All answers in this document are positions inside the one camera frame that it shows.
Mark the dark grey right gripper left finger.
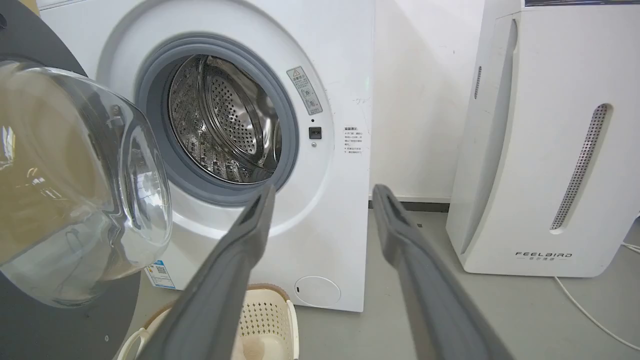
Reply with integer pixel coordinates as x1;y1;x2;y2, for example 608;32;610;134
137;183;277;360

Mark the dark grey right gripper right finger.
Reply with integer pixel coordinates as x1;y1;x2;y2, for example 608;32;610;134
372;184;516;360

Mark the washing machine door glass bowl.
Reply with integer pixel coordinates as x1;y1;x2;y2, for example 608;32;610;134
0;0;174;360

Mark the white front-load washing machine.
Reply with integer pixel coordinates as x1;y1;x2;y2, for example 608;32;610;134
36;0;377;313

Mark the grey rubber door gasket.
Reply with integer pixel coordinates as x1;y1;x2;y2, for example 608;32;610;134
135;33;300;207

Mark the cream perforated laundry basket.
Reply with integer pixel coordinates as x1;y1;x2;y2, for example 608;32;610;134
116;283;300;360

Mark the blue energy label sticker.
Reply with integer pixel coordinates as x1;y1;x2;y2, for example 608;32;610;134
145;260;177;290

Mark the stainless steel perforated drum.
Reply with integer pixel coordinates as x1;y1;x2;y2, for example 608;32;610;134
167;54;283;185

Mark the white Feelbird air purifier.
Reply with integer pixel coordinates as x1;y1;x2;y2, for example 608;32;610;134
445;0;640;278

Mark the grey warning sticker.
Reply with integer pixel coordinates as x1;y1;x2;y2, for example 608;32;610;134
286;66;323;116

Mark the white power cable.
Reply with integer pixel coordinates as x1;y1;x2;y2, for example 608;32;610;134
553;241;640;351

